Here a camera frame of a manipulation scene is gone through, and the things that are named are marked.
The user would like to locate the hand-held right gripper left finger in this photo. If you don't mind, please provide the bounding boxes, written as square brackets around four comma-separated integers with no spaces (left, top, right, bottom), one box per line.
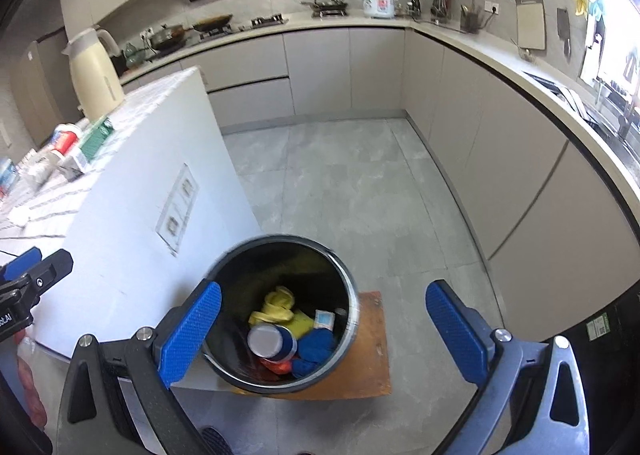
[56,280,223,455]

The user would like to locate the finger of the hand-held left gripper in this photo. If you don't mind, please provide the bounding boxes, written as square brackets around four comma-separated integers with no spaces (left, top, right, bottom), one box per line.
[0,246,42,282]
[19,249,75,297]

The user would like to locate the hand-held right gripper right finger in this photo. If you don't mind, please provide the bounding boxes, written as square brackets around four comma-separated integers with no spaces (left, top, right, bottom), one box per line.
[425,279,586,455]

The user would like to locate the white tissue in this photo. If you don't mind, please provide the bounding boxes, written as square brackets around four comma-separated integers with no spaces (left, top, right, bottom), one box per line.
[7,205,33,228]

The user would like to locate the blue can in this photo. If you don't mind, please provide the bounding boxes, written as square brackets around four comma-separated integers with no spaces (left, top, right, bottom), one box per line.
[247,324,299,362]

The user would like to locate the yellow bag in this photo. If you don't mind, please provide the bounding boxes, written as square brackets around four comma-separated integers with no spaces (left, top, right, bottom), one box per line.
[248,286,296,326]

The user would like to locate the clear plastic bag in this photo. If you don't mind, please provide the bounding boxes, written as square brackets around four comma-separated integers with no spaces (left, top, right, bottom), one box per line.
[20,150,56,186]

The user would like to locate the yellow sponge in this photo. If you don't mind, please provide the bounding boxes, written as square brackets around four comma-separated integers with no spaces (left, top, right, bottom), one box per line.
[287,310,316,340]

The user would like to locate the black bucket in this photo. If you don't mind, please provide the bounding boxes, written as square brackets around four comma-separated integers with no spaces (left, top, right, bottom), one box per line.
[199,235,362,395]

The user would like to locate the blue cloth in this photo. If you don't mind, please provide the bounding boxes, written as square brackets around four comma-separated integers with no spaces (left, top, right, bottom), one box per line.
[291,329,337,378]

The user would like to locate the red paper cup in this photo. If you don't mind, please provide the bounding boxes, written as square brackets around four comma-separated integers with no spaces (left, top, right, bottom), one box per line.
[50,124,83,156]

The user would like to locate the green white milk carton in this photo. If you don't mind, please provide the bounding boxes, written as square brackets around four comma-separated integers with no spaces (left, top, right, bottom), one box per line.
[65,117,117,178]

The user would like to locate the person's left hand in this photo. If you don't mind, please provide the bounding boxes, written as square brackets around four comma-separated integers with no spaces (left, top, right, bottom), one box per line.
[15,337,50,431]

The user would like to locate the blue white tub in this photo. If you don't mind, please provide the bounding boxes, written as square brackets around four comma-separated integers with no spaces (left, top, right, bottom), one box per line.
[0,157,21,198]

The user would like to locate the brown wooden stool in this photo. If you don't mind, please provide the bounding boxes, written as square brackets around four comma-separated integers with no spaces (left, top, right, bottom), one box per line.
[250,291,392,401]

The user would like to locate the person's dark shoe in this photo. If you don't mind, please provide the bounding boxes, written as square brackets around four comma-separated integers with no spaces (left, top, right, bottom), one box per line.
[200,427,233,455]

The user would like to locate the island outlet panel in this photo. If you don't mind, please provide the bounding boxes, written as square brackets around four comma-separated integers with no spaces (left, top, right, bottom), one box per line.
[156,163,200,256]

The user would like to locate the white kitchen island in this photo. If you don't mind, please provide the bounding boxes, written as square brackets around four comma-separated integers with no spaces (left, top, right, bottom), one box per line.
[30,66,261,391]

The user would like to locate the black built-in dishwasher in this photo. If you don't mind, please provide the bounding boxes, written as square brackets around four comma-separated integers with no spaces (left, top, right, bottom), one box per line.
[537,285,640,455]

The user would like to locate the beige refrigerator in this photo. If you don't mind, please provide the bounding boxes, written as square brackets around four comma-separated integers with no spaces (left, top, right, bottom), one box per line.
[10,37,71,146]

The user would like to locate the cream thermos jug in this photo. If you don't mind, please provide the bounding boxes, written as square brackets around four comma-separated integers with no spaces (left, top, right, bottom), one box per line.
[61,27,125,120]

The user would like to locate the beige base cabinets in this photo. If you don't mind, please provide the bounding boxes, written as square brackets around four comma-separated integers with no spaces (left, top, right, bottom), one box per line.
[120,20,640,336]

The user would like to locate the lidded cooking pot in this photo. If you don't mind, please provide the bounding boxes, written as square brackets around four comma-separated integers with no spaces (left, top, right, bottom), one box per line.
[149,24,186,50]

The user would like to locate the kitchen sink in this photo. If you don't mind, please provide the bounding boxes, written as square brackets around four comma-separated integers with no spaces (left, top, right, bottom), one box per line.
[522,70,640,156]

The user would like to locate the metal kitchen faucet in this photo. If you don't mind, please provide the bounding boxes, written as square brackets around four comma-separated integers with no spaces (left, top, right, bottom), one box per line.
[592,75,636,138]

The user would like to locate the black wok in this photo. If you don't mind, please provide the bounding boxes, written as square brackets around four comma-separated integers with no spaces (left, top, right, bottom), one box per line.
[192,14,234,33]

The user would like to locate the dark utensil holder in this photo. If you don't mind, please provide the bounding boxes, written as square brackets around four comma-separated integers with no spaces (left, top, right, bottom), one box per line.
[460,0,483,32]

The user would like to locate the beige cutting board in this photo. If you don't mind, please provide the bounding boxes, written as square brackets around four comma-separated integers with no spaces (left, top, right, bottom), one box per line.
[515,0,546,52]

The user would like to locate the black gas stove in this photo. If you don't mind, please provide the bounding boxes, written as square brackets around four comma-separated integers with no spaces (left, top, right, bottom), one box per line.
[200,15,289,40]

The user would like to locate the black cleaver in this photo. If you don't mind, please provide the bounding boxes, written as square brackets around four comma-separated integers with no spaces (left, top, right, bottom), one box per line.
[556,7,572,58]

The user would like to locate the white rice cooker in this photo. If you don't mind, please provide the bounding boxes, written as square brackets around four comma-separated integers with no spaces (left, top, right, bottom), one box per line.
[361,0,397,20]

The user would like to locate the kitchen window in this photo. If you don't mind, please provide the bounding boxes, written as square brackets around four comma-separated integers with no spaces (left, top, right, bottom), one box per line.
[582,0,640,100]

